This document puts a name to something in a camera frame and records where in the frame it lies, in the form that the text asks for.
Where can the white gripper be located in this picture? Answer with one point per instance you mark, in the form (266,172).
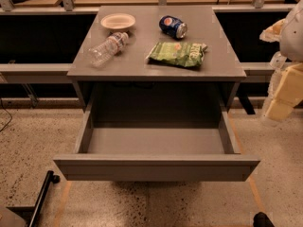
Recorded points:
(294,37)

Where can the green jalapeno chip bag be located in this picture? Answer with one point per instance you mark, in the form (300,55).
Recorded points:
(179,54)

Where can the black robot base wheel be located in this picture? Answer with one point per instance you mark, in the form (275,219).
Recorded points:
(261,220)

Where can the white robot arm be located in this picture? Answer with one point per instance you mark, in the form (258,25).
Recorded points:
(289,33)

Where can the grey drawer cabinet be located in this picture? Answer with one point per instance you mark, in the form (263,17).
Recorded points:
(220,61)

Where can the open grey top drawer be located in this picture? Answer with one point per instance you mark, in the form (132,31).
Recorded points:
(146,143)

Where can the blue pepsi can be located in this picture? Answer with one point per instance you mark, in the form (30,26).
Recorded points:
(173,27)

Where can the clear plastic water bottle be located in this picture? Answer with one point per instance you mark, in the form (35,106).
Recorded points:
(100,54)

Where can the white paper bowl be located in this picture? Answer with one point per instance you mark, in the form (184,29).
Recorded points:
(118,21)

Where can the black chair base leg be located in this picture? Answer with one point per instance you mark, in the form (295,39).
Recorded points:
(30,214)

